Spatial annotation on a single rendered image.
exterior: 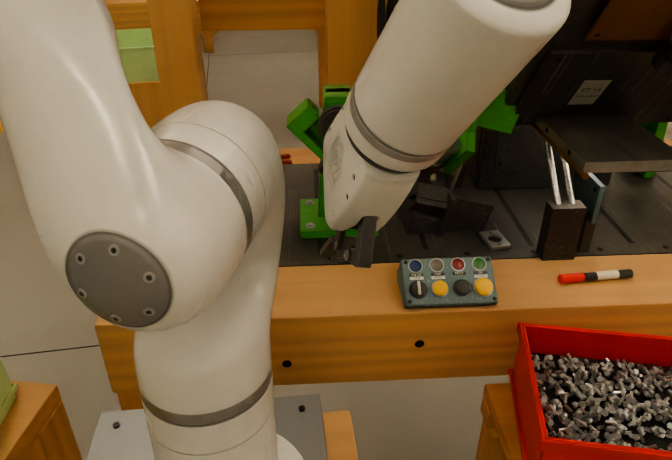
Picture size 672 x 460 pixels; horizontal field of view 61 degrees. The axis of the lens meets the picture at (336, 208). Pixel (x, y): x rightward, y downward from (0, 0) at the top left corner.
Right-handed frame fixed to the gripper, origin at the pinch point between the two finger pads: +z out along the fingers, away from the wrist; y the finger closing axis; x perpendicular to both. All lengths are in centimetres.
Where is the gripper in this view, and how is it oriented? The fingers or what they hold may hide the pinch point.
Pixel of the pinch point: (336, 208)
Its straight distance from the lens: 57.2
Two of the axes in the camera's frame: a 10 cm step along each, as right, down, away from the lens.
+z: -2.9, 4.0, 8.7
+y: 0.3, 9.1, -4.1
